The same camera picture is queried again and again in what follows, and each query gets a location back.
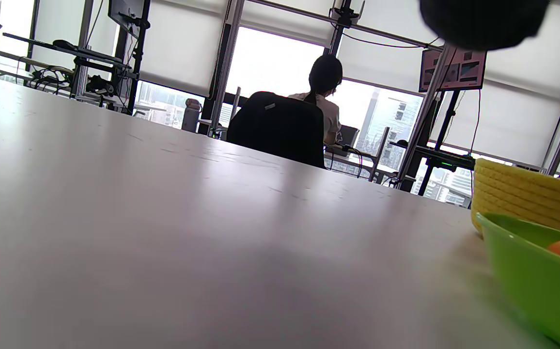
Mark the person's left hand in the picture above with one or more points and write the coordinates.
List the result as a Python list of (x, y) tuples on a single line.
[(483, 22)]

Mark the yellow plastic bowl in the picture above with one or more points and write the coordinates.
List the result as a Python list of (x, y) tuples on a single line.
[(517, 194)]

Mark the monitor with pink screen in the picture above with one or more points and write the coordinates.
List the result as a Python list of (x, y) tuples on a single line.
[(454, 70)]

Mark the white roller blind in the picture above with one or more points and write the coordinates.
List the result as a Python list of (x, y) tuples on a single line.
[(386, 68), (183, 43), (285, 19), (517, 111)]

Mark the black tripod stand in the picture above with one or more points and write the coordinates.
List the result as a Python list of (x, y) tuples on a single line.
[(447, 116)]

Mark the black shelf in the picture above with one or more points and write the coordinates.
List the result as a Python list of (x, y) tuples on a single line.
[(435, 155)]

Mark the white desk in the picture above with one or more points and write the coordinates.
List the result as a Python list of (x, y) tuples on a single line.
[(381, 150)]

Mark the dark laptop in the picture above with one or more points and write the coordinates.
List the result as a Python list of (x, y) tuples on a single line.
[(348, 135)]

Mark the black mesh office chair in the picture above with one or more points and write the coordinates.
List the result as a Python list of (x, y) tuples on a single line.
[(294, 138)]

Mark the green plastic bowl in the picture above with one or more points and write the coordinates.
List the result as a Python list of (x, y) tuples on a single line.
[(527, 281)]

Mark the grey water bottle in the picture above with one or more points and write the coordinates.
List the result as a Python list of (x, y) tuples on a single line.
[(192, 118)]

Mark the black equipment rack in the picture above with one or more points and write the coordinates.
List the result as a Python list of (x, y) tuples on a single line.
[(137, 63)]

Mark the black monitor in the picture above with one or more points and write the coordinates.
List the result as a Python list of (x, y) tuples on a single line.
[(125, 12)]

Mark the black computer mouse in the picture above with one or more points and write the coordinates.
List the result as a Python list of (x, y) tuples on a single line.
[(64, 45)]

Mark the aluminium frame post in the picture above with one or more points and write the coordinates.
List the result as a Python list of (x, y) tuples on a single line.
[(427, 109), (224, 63)]

